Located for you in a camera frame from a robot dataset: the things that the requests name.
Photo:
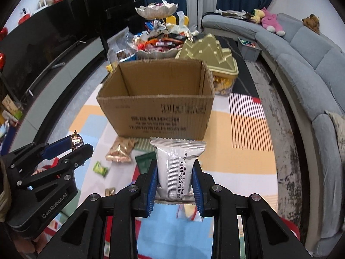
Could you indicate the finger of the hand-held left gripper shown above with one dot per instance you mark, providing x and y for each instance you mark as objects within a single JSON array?
[
  {"x": 78, "y": 155},
  {"x": 58, "y": 147}
]

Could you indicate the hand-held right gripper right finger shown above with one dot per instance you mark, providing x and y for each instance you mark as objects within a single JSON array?
[{"x": 197, "y": 188}]

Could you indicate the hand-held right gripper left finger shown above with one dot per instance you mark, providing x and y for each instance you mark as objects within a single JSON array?
[{"x": 152, "y": 188}]

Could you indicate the red snack packet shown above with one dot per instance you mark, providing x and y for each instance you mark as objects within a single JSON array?
[{"x": 188, "y": 211}]

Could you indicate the dark green snack packet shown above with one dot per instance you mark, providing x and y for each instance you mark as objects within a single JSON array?
[{"x": 144, "y": 163}]

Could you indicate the silver snack packet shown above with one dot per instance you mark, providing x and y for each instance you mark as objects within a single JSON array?
[{"x": 175, "y": 164}]

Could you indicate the brown cardboard box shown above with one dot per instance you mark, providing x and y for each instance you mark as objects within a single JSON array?
[{"x": 151, "y": 113}]

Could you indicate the large pile of wrapped snacks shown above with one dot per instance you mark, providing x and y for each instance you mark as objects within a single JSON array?
[{"x": 159, "y": 41}]

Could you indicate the small pile of wrapped snacks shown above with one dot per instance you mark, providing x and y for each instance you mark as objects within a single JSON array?
[{"x": 157, "y": 4}]

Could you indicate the light green candy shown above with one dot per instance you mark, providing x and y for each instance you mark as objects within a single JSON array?
[{"x": 100, "y": 169}]

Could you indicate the small gold candy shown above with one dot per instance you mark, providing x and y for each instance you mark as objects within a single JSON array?
[{"x": 110, "y": 191}]

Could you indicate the gold snack packet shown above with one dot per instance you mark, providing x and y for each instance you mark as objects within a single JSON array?
[{"x": 121, "y": 149}]

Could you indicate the colourful checked tablecloth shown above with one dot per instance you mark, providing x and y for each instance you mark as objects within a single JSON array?
[{"x": 242, "y": 145}]

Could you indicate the grey television cabinet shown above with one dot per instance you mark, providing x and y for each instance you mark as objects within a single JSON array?
[{"x": 67, "y": 70}]

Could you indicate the grey remote control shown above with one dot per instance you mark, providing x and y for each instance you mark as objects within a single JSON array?
[{"x": 58, "y": 65}]

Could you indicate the yellow bear figure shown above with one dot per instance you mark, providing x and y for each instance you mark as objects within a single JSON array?
[{"x": 109, "y": 68}]

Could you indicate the red heart balloon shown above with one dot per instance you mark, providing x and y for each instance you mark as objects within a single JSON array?
[
  {"x": 3, "y": 33},
  {"x": 2, "y": 60}
]

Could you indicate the grey patterned rug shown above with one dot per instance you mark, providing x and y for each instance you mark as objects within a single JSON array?
[{"x": 275, "y": 118}]

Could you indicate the black television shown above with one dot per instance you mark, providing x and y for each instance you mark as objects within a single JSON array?
[{"x": 40, "y": 37}]

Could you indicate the clear jar of nuts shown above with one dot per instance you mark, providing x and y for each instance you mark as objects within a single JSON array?
[{"x": 114, "y": 48}]

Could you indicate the gold mountain-lid container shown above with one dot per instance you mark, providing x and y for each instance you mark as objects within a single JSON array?
[{"x": 213, "y": 54}]

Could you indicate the grey storage bin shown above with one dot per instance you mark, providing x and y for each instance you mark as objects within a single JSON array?
[{"x": 249, "y": 50}]

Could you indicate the black piano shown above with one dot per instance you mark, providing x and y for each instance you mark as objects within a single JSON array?
[{"x": 113, "y": 8}]

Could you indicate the beige jacket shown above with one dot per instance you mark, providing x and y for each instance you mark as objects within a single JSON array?
[{"x": 338, "y": 124}]

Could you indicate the two-tier white bowl stand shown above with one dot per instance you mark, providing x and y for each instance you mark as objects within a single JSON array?
[{"x": 156, "y": 13}]

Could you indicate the grey sofa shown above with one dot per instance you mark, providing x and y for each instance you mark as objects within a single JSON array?
[{"x": 304, "y": 67}]

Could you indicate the yellow chair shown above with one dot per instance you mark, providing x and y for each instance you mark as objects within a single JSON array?
[{"x": 175, "y": 20}]

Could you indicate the clothes heap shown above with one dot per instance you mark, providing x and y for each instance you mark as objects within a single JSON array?
[{"x": 231, "y": 13}]

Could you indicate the pink plush toy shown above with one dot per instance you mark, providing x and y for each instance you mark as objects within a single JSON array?
[{"x": 272, "y": 21}]

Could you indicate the yellow plush toy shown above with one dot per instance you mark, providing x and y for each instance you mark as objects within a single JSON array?
[{"x": 257, "y": 14}]

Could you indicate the white curtain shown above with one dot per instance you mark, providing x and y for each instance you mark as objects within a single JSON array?
[{"x": 207, "y": 0}]

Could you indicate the brown plush toy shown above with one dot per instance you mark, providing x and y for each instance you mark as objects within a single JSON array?
[{"x": 312, "y": 23}]

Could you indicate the white security camera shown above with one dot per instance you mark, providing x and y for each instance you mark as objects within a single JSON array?
[{"x": 26, "y": 11}]

